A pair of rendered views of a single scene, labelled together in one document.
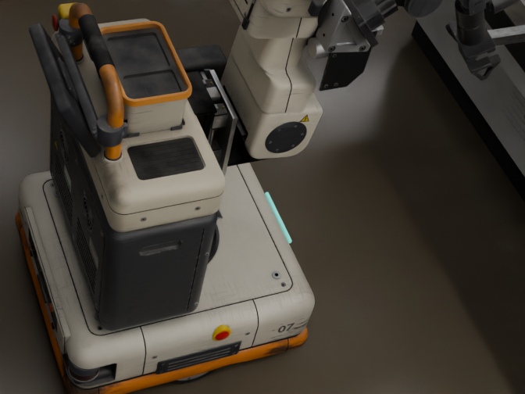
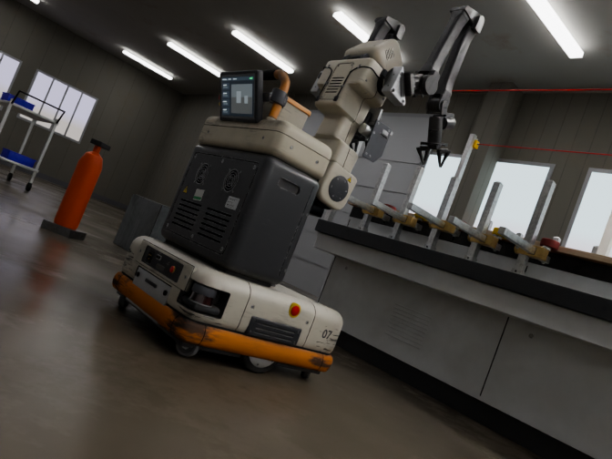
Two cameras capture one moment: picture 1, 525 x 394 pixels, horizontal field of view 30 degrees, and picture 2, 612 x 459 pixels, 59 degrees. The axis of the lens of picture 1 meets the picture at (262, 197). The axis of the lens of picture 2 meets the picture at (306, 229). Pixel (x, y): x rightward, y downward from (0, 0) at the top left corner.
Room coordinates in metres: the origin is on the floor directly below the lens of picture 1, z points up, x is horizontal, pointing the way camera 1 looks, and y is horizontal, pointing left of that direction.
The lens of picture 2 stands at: (-0.49, 0.28, 0.40)
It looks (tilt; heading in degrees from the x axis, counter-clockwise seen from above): 3 degrees up; 353
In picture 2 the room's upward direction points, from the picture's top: 21 degrees clockwise
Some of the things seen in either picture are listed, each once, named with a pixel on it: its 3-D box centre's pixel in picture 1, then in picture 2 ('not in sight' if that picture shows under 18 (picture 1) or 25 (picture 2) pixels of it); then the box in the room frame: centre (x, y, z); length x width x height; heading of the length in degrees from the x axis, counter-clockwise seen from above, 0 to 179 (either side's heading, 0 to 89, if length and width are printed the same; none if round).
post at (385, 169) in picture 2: not in sight; (373, 200); (2.61, -0.38, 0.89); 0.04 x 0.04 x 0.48; 33
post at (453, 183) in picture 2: not in sight; (440, 219); (2.19, -0.66, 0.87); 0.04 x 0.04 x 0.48; 33
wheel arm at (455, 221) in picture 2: not in sight; (475, 234); (1.90, -0.74, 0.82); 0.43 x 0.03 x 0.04; 123
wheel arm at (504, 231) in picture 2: not in sight; (525, 246); (1.69, -0.88, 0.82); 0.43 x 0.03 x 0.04; 123
